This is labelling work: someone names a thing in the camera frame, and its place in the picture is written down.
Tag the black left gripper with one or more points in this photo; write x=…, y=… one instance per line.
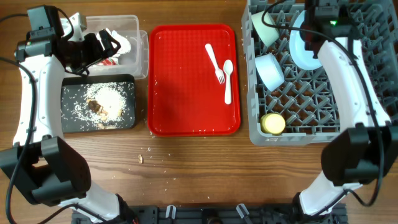
x=97, y=53

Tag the red snack wrapper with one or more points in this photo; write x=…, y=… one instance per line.
x=108, y=62

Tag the white napkin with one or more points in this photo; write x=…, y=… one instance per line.
x=125, y=49

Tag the rice and food scraps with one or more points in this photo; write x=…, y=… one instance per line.
x=104, y=104

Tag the white plastic fork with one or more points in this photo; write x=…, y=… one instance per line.
x=219, y=73

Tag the white plastic spoon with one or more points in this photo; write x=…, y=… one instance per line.
x=228, y=69

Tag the green bowl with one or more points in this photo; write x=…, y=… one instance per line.
x=268, y=35

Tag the light blue bowl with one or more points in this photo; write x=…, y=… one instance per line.
x=269, y=71

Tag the yellow plastic cup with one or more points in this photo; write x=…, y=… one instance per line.
x=272, y=123

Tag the light blue plate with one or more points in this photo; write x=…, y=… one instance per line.
x=302, y=58

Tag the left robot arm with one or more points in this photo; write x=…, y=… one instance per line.
x=40, y=164

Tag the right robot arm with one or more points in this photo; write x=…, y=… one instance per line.
x=366, y=147

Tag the clear plastic waste bin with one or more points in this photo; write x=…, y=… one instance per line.
x=127, y=26

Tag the black food waste tray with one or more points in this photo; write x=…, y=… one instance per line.
x=71, y=105

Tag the grey dishwasher rack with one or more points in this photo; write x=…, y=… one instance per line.
x=305, y=98

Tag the red serving tray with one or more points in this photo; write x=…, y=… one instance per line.
x=185, y=97

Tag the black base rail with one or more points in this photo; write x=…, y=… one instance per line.
x=191, y=215

